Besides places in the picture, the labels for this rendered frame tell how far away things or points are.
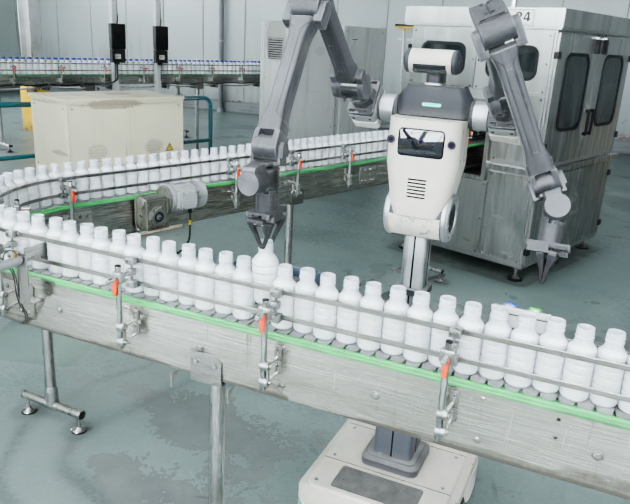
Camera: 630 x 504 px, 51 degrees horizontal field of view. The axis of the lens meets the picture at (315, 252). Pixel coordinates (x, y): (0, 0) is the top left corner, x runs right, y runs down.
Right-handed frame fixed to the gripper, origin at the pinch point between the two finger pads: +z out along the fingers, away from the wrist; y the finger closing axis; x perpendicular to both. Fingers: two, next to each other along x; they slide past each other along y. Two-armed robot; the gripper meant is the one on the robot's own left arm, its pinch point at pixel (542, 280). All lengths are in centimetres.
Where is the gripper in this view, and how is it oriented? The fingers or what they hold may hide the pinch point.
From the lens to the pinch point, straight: 169.5
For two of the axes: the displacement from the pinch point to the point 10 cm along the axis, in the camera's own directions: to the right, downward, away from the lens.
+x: 3.8, 0.9, 9.2
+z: -1.9, 9.8, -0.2
